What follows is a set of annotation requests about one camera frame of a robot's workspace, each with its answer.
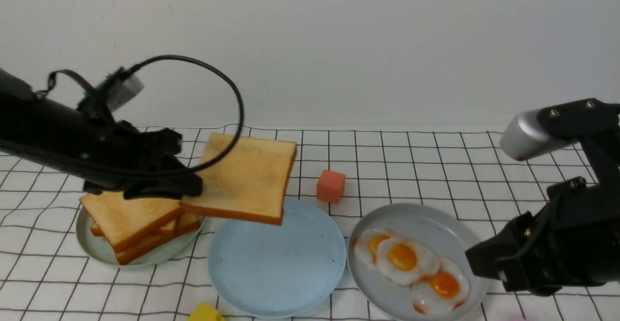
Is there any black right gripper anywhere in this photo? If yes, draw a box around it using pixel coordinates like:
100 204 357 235
465 200 619 296

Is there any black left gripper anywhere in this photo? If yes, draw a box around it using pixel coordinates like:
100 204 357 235
83 121 203 200

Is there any toast slice sandwich top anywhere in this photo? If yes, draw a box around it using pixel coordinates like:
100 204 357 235
80 192 184 253

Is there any toast slice sandwich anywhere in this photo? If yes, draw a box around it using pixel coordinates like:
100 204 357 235
80 192 184 253
180 137 297 226

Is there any toast slice sandwich bottom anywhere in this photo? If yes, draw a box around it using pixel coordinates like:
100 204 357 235
180 137 297 226

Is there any fried egg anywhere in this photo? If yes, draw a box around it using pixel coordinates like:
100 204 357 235
373 237 441 285
354 228 396 270
411 257 470 316

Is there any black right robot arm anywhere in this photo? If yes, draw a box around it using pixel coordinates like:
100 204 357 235
465 98 620 296

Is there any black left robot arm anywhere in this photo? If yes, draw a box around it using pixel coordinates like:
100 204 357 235
0 70 203 199

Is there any green plate with toast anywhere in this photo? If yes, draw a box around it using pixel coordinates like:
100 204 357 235
76 209 208 270

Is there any grey plate with eggs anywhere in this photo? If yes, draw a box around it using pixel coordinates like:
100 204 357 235
347 203 489 321

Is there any fried egg front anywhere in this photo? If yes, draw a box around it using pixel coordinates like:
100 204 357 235
411 257 470 316

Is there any yellow foam cube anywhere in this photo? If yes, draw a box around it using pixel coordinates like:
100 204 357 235
187 303 226 321

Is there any blue centre plate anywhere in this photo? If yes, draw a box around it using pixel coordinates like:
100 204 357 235
207 199 347 319

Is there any orange foam cube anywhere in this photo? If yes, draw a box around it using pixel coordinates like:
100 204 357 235
316 169 346 204

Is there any white grid tablecloth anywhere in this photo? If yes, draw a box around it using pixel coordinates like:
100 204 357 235
0 126 595 321

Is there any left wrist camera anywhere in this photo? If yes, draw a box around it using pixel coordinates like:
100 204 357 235
95 67 144 113

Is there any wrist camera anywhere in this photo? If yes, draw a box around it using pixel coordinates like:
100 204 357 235
95 67 144 113
499 109 577 162

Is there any black left camera cable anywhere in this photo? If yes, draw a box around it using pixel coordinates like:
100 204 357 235
0 55 245 177

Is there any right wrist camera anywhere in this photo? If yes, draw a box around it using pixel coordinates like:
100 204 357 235
499 109 577 162

